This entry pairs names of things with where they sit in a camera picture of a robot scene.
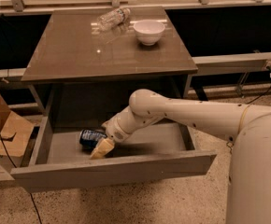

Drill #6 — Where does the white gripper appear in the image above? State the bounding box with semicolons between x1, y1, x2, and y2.
90;113;132;159

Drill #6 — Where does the blue pepsi can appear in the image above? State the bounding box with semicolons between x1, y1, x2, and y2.
79;129;107;149

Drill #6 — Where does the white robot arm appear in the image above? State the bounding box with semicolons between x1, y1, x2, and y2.
91;89;271;224

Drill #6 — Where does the open grey top drawer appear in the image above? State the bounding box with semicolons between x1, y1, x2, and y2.
9;83;218;194

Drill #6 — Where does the grey cabinet with glossy top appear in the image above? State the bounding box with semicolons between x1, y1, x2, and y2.
27;7;190;109

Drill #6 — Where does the brown cardboard box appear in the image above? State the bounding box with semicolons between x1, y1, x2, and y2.
0;94;34;181

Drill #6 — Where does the white ceramic bowl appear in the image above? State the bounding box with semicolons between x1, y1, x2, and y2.
134;20;165;46

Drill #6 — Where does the clear plastic water bottle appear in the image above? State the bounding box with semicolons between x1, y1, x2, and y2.
97;8;131;32

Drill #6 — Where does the black cable on left floor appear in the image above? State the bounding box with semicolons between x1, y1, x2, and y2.
0;102;43;224

